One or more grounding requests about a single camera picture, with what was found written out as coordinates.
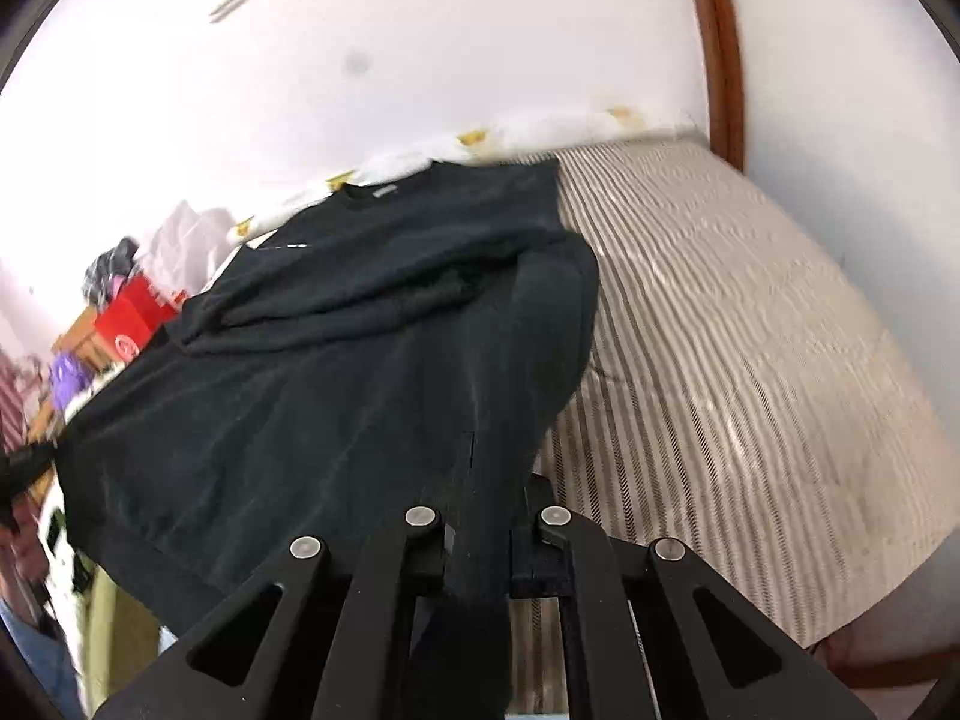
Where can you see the purple cloth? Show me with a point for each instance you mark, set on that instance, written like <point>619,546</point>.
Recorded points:
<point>71,379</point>

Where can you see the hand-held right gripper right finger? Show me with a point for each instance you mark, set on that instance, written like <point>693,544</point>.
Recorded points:
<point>574,551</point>

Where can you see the white floral blanket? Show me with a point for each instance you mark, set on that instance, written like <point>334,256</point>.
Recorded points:
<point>64,540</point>

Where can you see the wooden headboard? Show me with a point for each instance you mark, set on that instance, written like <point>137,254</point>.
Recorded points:
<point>79,345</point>

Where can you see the brown wooden door frame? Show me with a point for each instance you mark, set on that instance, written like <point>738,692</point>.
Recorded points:
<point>724,52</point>

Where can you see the pink striped cloth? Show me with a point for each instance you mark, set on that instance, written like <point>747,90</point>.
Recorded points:
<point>13,397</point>

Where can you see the red paper bag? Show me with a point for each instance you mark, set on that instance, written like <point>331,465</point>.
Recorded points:
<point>131,322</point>

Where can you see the plaid cloth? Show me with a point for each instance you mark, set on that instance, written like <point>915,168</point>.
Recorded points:
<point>112,270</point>

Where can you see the black sweatshirt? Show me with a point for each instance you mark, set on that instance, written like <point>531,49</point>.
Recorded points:
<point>337,390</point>

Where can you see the white cloth with yellow print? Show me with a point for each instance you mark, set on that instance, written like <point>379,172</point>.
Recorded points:
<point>570,127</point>

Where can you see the green cloth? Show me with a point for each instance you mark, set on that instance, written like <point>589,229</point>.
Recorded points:
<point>120,637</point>

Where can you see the striped bed sheet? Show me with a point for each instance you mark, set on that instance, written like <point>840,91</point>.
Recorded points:
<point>750,352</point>

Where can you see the brown wooden baseboard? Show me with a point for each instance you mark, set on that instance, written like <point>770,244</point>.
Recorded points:
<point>877,660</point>

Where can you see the white plastic bag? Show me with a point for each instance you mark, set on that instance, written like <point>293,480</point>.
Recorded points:
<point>191,240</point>

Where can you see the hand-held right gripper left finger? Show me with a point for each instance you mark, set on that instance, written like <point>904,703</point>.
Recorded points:
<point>420,559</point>

